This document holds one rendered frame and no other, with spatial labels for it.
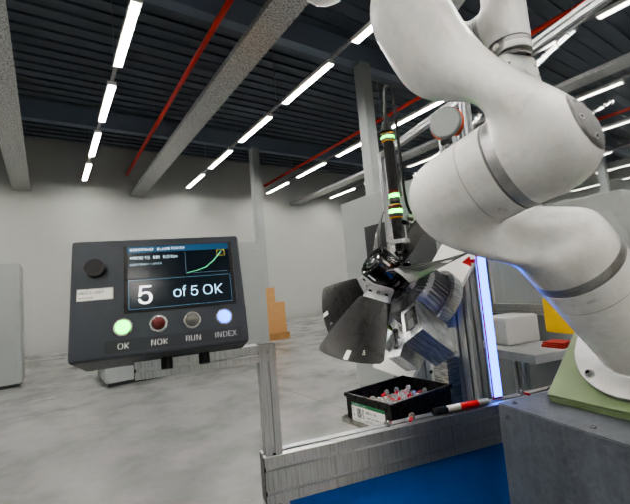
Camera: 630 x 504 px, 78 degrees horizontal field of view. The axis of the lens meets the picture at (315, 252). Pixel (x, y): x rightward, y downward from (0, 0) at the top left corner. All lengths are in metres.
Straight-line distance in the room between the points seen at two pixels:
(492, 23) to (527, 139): 0.54
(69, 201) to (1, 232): 1.79
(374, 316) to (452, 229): 0.75
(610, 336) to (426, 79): 0.41
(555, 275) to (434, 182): 0.19
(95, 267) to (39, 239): 12.45
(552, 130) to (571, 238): 0.15
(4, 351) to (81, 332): 7.25
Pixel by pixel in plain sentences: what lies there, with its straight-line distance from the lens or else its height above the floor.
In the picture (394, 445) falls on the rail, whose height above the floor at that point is 0.83.
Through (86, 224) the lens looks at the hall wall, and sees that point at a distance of 13.24.
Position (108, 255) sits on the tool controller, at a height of 1.23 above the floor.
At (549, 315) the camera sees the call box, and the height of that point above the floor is 1.03.
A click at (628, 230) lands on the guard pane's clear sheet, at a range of 1.64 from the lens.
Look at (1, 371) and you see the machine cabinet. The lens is 7.95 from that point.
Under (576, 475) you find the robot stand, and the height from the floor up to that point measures 0.86.
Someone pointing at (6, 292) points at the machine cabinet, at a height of 1.49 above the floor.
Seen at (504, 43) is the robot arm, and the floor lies 1.60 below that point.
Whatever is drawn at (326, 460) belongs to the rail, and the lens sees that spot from 0.82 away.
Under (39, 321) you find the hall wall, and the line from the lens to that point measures 12.99.
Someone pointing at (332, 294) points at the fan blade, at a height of 1.12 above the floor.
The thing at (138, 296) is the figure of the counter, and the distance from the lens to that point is 0.67.
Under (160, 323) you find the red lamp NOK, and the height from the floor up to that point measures 1.12.
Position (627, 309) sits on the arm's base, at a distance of 0.63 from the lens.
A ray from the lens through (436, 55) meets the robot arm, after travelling 0.54.
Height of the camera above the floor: 1.15
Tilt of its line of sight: 5 degrees up
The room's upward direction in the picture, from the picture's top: 5 degrees counter-clockwise
